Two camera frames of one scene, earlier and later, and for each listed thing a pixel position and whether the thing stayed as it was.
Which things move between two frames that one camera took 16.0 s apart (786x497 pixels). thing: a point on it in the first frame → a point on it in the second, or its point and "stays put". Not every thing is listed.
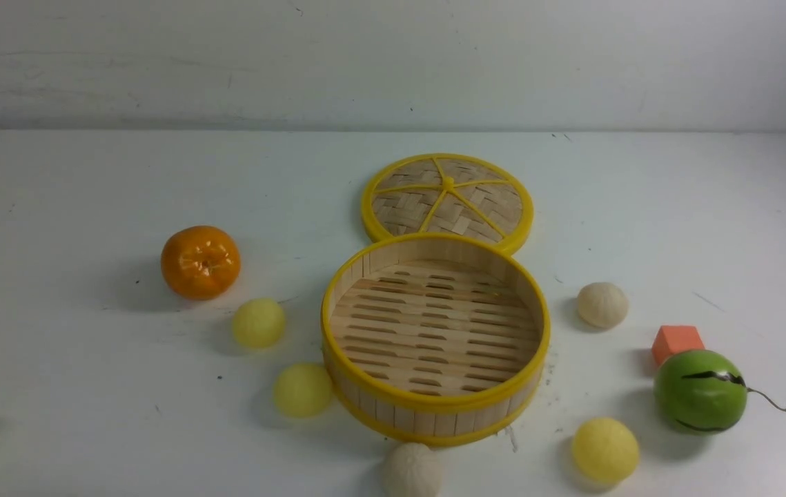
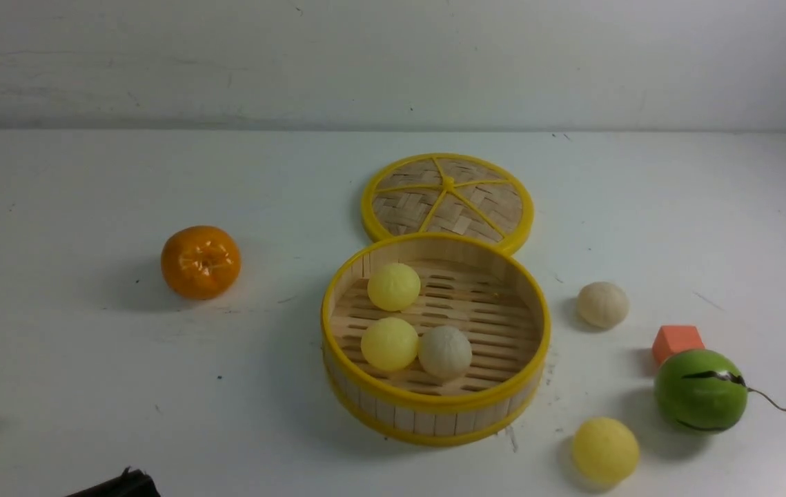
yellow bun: x=605 y=450 stays put
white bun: x=413 y=470 → x=444 y=352
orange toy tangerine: x=201 y=262 stays put
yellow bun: x=258 y=322 → x=394 y=286
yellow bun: x=301 y=391 → x=389 y=343
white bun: x=602 y=304 stays put
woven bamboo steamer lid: x=444 y=192 stays put
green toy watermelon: x=701 y=391 stays put
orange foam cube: x=671 y=339 stays put
